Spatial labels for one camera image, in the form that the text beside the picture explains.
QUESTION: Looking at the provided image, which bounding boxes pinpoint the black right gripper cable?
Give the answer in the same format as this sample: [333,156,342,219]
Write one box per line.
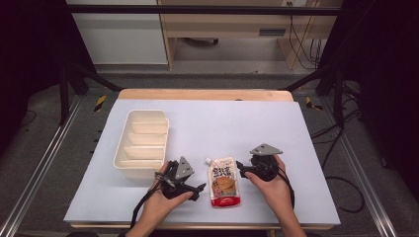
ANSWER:
[276,163,296,211]

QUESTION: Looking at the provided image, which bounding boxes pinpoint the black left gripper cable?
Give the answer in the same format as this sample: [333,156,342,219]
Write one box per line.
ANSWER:
[129,161,175,232]

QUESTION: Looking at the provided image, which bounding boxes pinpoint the black floor cable bundle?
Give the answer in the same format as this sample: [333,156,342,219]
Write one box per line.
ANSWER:
[309,80,364,172]

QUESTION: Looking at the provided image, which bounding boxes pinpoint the black metal stand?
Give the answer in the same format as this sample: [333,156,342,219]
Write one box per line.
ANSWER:
[279,61,346,127]
[58,61,124,126]

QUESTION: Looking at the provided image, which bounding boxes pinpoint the person's left hand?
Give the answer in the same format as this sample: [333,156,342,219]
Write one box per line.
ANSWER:
[141,160,195,229]

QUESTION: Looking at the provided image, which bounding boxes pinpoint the black hanging desk cables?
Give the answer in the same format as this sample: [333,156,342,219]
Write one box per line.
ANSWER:
[287,1,327,71]

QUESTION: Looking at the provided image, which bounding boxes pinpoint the cream divided plastic box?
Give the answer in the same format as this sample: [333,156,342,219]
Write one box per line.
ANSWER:
[113,109,170,181]

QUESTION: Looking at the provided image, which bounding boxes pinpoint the light wooden desk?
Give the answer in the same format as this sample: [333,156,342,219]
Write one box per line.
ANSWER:
[157,0,344,71]

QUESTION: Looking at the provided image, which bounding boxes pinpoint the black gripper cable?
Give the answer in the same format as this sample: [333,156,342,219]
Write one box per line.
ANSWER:
[276,163,296,211]
[129,161,175,232]

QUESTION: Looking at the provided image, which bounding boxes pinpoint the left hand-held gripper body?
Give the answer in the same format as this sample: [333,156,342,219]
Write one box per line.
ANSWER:
[160,156,196,200]

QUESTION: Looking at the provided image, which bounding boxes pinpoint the dark curtain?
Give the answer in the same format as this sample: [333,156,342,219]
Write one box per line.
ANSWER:
[0,0,97,159]
[315,0,419,201]

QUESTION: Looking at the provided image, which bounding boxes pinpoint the aluminium floor rail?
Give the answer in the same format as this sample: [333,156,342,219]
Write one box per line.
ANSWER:
[319,96,400,237]
[0,94,84,237]

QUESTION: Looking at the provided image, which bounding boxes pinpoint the black looped floor cable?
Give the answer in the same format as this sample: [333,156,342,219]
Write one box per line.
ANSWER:
[323,175,367,215]

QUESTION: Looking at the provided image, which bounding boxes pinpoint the white table mat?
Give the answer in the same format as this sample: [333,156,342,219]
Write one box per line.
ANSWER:
[63,99,342,227]

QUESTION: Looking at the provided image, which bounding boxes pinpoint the wooden table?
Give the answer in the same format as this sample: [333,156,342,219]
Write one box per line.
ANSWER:
[69,87,334,231]

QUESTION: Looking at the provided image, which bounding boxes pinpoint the white cabinet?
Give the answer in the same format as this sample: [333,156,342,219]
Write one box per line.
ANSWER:
[64,0,170,66]

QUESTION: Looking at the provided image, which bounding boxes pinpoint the yellow and black floor tape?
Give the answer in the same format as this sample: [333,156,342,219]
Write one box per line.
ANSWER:
[93,94,109,114]
[303,96,324,112]

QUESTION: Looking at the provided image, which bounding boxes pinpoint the person's right hand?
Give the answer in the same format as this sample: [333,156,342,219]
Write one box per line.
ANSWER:
[244,154,295,219]

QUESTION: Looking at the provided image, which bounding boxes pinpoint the black horizontal frame bar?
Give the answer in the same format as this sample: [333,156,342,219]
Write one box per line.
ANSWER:
[64,4,342,17]

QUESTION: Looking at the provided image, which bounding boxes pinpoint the white and red spout pouch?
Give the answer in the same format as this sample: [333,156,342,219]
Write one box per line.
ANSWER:
[205,156,242,208]

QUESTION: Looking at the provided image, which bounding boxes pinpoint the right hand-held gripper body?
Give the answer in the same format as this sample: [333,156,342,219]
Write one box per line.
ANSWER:
[248,142,285,183]

